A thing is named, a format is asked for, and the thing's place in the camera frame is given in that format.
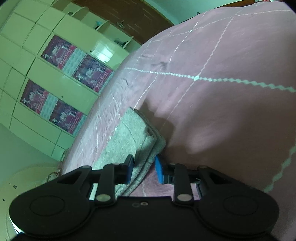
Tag lower right red poster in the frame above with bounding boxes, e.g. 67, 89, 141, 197
49, 100, 84, 136

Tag lower left red poster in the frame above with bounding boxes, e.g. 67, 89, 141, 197
20, 80, 49, 114

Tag cream wardrobe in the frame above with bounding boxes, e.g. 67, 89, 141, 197
1, 1, 128, 160

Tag upper right red poster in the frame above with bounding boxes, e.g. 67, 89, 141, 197
72, 55, 113, 93

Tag red poster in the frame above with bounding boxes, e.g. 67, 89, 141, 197
72, 55, 113, 93
41, 35, 77, 70
49, 100, 84, 136
20, 80, 49, 114

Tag corner open shelves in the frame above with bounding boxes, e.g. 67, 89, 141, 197
62, 3, 133, 50

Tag pink checked bedspread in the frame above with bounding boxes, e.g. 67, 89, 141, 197
62, 1, 295, 240

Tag brown wooden door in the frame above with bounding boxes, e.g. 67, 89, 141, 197
74, 0, 173, 44

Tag grey-green sweatpants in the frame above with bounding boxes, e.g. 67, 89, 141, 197
93, 108, 166, 197

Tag cream round headboard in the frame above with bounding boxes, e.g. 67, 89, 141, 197
1, 163, 61, 240

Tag upper left red poster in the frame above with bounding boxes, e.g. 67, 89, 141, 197
41, 35, 77, 70

